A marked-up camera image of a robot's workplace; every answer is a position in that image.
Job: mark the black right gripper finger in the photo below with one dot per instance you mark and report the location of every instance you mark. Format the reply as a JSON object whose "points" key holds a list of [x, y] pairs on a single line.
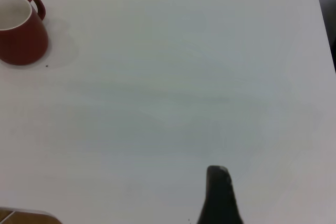
{"points": [[219, 200]]}

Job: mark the red ceramic mug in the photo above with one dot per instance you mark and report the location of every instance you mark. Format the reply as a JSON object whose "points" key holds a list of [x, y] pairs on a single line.
{"points": [[23, 40]]}

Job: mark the dark furniture piece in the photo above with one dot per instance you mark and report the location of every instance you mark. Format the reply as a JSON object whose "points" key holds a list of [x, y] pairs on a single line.
{"points": [[329, 11]]}

